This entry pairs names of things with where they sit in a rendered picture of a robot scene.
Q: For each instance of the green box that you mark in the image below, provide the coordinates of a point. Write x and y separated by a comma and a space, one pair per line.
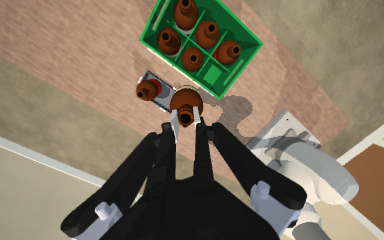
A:
213, 74

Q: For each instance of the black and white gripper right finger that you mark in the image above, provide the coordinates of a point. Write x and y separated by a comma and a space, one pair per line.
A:
273, 196

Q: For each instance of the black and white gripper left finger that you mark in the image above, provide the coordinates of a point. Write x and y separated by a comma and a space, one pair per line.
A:
97, 214

